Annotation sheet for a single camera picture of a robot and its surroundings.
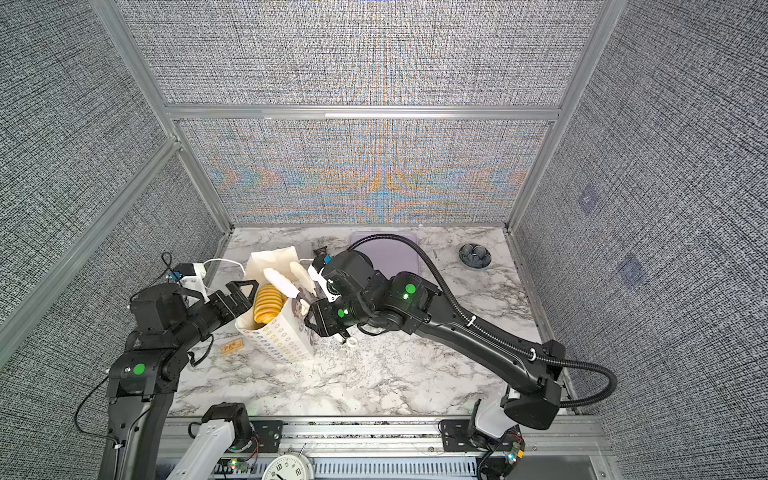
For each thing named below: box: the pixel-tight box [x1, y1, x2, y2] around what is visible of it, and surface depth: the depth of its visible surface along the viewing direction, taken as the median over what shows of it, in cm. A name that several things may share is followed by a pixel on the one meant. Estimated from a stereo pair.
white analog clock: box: [262, 452, 314, 480], surface depth 68 cm
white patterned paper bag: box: [235, 246, 314, 364], surface depth 74 cm
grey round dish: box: [458, 243, 492, 270], surface depth 108 cm
